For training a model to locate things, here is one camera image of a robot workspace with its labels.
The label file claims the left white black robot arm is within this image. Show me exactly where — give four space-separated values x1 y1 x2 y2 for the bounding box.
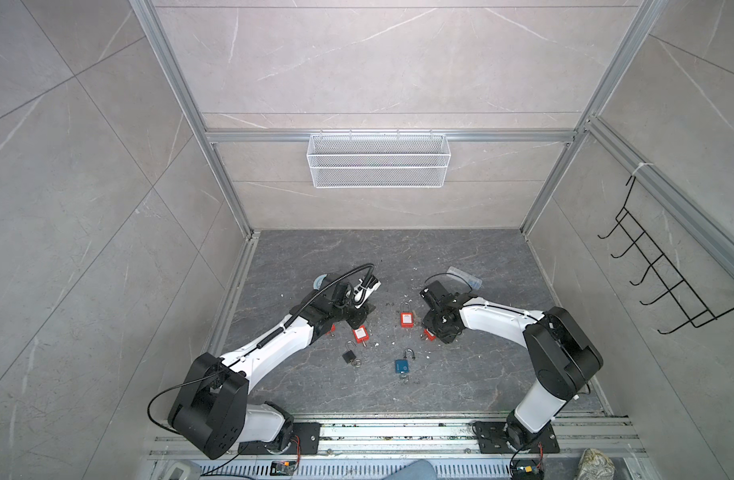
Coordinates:
146 263 380 460

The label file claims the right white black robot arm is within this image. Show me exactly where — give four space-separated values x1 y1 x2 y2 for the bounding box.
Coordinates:
420 281 604 452

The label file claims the small black padlock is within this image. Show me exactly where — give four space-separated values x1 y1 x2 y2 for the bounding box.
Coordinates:
342 340 362 368

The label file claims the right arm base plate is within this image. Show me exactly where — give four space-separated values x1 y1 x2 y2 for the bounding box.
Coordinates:
471 421 560 454

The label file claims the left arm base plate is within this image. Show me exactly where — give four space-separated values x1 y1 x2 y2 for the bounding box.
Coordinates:
238 422 321 455

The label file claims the white wire mesh basket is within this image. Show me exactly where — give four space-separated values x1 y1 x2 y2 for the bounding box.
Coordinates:
306 133 451 189

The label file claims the black wire hook rack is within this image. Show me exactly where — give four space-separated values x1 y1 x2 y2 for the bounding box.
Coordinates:
597 175 734 336

